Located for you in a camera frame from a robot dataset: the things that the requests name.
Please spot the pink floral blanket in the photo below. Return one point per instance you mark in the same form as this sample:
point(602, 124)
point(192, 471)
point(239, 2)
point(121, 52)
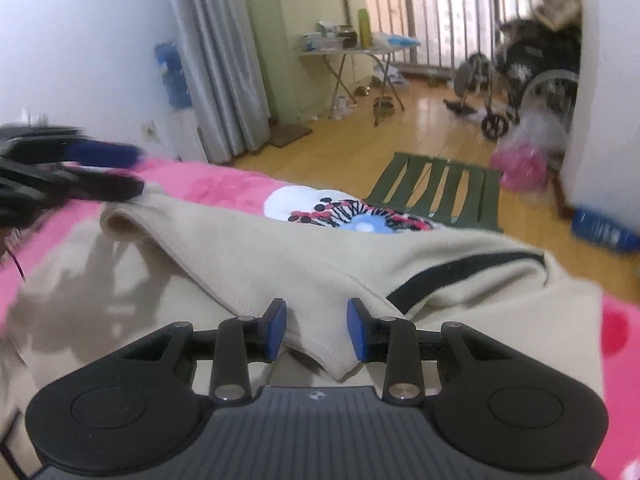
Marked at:
point(210, 182)

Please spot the blue bottle pack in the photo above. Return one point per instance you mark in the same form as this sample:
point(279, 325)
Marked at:
point(605, 232)

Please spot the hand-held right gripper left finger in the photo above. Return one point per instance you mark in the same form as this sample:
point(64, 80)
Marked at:
point(276, 331)

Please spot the grey curtain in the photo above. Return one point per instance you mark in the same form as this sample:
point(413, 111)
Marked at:
point(220, 60)

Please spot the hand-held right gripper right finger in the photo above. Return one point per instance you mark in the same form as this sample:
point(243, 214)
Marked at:
point(356, 331)

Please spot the brown doormat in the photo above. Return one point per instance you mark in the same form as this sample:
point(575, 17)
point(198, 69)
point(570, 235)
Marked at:
point(290, 134)

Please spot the balcony railing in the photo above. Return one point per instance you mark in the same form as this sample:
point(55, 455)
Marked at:
point(430, 20)

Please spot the folding table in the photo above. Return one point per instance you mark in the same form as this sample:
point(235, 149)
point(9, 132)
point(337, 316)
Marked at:
point(345, 52)

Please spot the blue water dispenser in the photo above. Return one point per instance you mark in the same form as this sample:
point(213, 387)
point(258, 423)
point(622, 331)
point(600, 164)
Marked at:
point(172, 77)

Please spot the pink plastic bag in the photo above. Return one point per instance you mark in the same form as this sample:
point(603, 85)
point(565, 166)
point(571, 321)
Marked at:
point(520, 160)

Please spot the white wall socket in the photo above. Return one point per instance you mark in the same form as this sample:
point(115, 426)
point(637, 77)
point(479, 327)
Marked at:
point(149, 132)

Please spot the cardboard box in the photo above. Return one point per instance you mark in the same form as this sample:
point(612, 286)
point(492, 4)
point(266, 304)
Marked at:
point(560, 5)

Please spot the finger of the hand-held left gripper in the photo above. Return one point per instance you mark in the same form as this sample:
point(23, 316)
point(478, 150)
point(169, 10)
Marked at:
point(100, 185)
point(100, 152)

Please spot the beige zip jacket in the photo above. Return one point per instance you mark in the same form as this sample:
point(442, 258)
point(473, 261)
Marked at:
point(250, 260)

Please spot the wheelchair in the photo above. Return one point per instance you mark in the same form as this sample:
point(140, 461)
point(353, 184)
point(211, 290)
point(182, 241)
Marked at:
point(530, 65)

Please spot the green bottle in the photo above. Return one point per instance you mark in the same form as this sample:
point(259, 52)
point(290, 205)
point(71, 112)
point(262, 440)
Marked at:
point(365, 27)

